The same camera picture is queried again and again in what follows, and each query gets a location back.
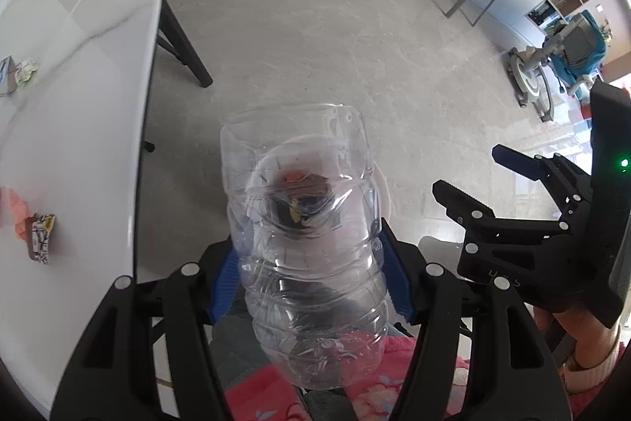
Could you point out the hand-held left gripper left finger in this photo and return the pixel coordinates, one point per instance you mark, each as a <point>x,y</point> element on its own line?
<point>224,288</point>

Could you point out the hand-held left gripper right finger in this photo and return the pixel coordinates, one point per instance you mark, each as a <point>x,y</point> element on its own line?
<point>399,288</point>

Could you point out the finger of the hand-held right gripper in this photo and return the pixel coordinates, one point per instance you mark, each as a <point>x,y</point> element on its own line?
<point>515,159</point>
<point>463,206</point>

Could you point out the pink trash bin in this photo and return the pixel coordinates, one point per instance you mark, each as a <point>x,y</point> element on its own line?
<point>384,194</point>

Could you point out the clear plastic bottle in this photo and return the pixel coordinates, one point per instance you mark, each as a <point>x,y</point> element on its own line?
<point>305,302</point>

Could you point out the person's right forearm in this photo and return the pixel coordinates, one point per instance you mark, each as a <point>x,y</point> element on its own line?
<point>596,376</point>

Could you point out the person's right hand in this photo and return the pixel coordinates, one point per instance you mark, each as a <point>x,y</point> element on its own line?
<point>586,342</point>

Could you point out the grey pants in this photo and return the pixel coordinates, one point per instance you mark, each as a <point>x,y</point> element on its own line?
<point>231,342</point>

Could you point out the grey white exercise machine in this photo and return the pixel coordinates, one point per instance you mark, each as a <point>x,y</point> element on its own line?
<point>530,73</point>

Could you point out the pink floral clothing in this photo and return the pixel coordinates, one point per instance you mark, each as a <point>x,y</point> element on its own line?
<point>355,389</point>

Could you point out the brown patterned small carton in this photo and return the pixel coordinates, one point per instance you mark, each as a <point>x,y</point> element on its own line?
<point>42,237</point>

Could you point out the pink crumpled paper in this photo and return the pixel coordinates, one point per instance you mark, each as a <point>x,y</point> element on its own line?
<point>15,211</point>

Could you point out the small white crumpled paper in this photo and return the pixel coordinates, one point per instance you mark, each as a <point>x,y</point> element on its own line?
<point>27,73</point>

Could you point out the blue white crushed carton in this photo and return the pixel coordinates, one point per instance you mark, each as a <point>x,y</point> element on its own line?
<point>4,75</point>

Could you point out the black table frame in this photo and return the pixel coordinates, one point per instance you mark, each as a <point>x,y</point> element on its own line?
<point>185,46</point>

